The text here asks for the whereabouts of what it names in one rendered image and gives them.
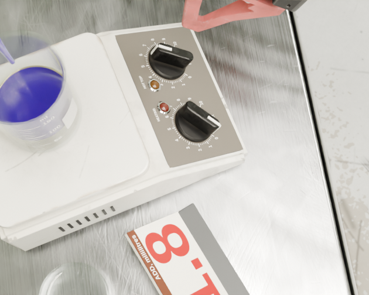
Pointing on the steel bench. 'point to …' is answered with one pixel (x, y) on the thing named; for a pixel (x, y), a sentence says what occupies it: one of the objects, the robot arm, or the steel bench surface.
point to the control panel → (177, 96)
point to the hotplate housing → (125, 199)
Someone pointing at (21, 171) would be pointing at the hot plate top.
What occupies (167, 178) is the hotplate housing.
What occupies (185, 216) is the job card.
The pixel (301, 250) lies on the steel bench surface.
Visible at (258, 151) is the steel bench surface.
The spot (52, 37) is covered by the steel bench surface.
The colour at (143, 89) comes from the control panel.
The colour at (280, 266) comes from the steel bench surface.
